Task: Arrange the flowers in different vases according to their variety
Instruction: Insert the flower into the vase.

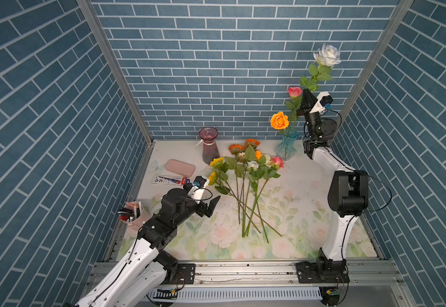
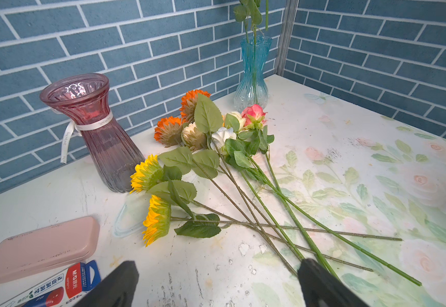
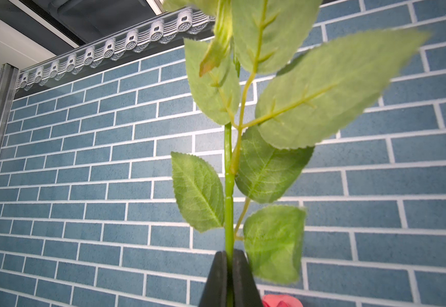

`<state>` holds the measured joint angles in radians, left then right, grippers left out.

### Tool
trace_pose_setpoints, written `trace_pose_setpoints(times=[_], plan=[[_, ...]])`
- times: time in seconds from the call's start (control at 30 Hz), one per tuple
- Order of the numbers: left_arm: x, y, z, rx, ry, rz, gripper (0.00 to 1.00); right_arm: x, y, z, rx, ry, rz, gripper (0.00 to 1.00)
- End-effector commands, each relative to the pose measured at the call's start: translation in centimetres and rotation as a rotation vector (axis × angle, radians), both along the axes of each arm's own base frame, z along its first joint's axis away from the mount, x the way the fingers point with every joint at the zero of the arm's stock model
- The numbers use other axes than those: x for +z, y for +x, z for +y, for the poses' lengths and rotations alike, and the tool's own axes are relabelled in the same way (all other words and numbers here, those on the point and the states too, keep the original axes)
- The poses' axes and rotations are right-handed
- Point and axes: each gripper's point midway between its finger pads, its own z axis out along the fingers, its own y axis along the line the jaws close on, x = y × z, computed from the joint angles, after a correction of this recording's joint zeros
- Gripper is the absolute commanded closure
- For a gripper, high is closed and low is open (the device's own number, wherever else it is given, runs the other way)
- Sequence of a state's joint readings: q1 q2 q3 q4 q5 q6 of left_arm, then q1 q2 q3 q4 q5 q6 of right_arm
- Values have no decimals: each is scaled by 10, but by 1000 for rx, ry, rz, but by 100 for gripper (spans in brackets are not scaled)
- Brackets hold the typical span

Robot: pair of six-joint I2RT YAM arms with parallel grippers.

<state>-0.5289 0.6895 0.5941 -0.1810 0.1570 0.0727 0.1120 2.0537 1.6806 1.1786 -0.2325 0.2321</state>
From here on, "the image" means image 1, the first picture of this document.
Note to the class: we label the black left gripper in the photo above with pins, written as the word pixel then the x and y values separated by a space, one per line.
pixel 201 210

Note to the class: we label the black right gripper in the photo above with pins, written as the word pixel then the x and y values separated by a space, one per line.
pixel 306 98

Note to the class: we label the pink rose tall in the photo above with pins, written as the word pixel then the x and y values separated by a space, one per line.
pixel 294 102

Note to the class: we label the orange yellow rose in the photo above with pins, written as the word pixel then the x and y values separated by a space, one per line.
pixel 279 122

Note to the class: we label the white rose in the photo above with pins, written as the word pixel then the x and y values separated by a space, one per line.
pixel 320 70
pixel 248 173

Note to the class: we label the orange gerbera flower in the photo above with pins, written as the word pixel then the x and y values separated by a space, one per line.
pixel 235 149
pixel 251 143

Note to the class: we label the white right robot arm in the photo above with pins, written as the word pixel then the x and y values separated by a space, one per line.
pixel 347 196

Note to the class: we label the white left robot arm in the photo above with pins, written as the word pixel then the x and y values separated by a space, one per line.
pixel 142 257

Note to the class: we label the yellow sunflower lower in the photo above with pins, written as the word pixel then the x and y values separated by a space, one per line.
pixel 213 178

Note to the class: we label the yellow sunflower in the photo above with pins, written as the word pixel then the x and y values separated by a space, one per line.
pixel 213 178
pixel 217 163

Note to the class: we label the yellow sunflower upper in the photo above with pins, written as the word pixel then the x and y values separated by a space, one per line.
pixel 217 163

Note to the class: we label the purple glass vase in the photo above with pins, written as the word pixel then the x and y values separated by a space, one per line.
pixel 208 136

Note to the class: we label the beige gerbera flower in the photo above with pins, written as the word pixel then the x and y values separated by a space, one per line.
pixel 241 157

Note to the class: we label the blue glass vase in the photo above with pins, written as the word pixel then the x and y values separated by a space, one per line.
pixel 285 149

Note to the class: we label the floral table mat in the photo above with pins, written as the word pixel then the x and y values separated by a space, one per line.
pixel 291 221

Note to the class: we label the glue stick package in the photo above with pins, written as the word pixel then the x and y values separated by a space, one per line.
pixel 170 180

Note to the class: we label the pink rose small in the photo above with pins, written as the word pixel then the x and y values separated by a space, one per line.
pixel 268 169

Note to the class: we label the pink pen cup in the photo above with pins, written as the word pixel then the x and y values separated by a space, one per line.
pixel 134 215

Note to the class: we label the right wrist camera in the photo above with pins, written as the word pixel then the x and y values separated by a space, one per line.
pixel 323 103

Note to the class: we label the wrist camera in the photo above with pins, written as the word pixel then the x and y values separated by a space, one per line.
pixel 195 189
pixel 323 103

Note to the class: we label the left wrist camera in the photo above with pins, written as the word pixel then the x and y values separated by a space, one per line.
pixel 195 189

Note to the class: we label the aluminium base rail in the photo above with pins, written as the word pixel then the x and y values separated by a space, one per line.
pixel 165 282

